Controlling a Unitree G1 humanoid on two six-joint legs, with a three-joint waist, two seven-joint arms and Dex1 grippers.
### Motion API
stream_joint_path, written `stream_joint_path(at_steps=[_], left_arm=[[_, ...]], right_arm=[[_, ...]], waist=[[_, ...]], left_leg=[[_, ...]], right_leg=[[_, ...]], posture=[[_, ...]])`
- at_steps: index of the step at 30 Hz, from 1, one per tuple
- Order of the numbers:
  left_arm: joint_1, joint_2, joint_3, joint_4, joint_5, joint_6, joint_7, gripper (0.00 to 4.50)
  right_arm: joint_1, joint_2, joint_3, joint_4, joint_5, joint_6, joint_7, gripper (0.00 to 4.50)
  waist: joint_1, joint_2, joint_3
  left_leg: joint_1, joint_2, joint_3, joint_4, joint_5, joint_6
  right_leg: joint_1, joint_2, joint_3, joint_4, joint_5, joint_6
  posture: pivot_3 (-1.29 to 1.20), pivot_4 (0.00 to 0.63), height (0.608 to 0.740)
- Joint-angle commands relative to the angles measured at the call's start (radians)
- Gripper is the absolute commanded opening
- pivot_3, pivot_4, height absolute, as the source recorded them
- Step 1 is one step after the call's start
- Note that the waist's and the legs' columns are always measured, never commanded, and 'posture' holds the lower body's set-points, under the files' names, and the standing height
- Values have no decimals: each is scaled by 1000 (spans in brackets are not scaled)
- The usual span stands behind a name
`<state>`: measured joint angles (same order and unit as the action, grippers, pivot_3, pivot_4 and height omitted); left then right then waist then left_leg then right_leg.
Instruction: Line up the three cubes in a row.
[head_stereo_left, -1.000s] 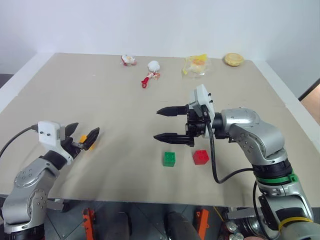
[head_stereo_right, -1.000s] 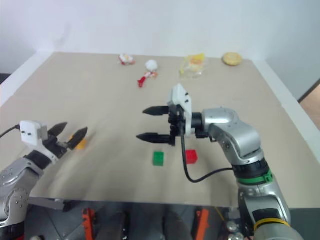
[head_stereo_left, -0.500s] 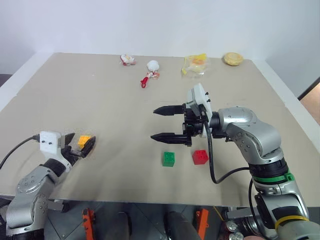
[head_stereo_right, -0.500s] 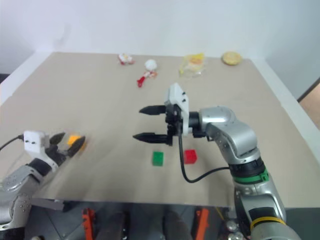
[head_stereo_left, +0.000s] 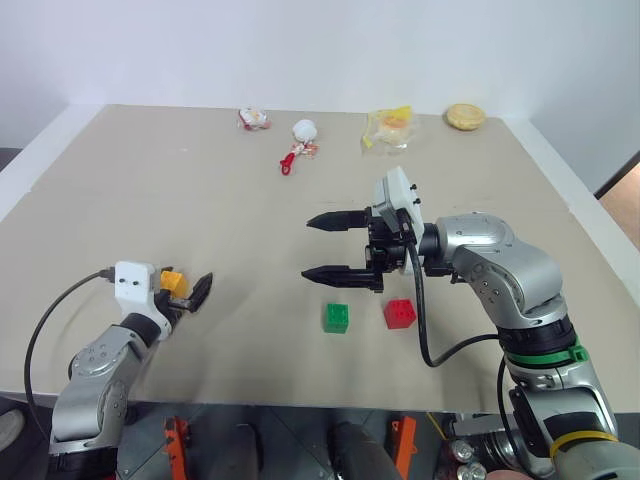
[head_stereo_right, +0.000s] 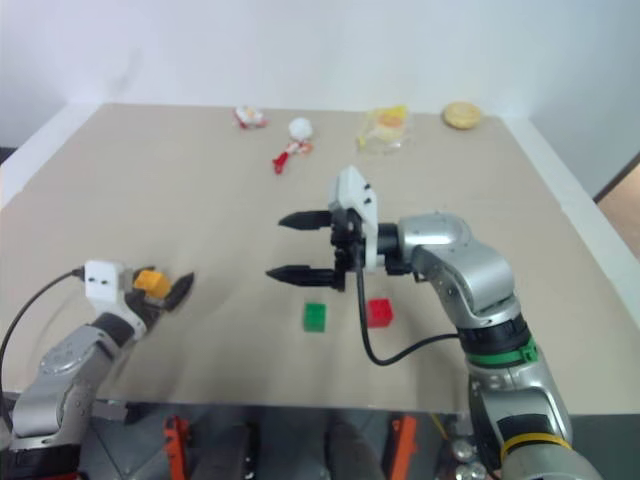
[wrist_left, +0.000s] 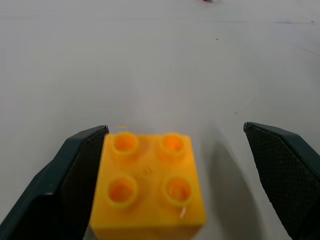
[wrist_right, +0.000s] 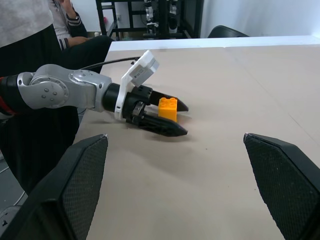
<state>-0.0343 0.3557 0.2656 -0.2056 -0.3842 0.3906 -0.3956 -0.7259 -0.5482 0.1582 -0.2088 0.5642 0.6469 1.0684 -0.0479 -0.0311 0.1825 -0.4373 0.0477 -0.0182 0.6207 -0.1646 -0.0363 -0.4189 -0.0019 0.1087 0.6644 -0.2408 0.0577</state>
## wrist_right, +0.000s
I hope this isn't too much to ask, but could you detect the black chair back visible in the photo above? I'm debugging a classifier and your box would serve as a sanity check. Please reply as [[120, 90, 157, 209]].
[[207, 24, 251, 39]]

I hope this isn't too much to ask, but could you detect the person in grey top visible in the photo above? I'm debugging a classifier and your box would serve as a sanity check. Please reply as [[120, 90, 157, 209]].
[[0, 0, 81, 195]]

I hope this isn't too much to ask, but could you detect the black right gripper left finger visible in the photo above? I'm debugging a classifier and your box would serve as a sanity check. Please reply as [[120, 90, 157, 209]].
[[0, 134, 109, 240]]

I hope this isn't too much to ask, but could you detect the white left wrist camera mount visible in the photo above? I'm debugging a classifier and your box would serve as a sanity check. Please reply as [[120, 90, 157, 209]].
[[114, 49, 160, 121]]

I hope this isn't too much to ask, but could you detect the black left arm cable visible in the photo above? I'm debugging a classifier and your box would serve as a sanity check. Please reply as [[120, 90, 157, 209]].
[[74, 56, 142, 74]]

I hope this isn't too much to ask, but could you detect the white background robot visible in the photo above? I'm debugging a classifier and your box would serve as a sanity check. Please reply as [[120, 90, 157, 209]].
[[143, 0, 158, 36], [166, 0, 180, 35]]

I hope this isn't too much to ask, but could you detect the seated person in striped-cuff jacket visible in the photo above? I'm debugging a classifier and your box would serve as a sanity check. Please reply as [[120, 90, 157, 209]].
[[48, 0, 117, 76]]

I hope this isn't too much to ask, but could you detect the orange studded toy cube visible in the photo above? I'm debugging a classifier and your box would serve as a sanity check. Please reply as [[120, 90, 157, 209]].
[[157, 96, 179, 124]]

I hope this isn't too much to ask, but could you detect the black metal rack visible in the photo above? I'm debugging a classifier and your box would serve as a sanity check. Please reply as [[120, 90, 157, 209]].
[[95, 0, 204, 41]]

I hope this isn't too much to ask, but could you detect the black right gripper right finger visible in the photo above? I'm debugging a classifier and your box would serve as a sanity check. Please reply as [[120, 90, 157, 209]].
[[243, 132, 320, 240]]

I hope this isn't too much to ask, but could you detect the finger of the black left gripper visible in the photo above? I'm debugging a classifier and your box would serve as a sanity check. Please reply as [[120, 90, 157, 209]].
[[139, 113, 188, 138], [150, 90, 190, 113]]

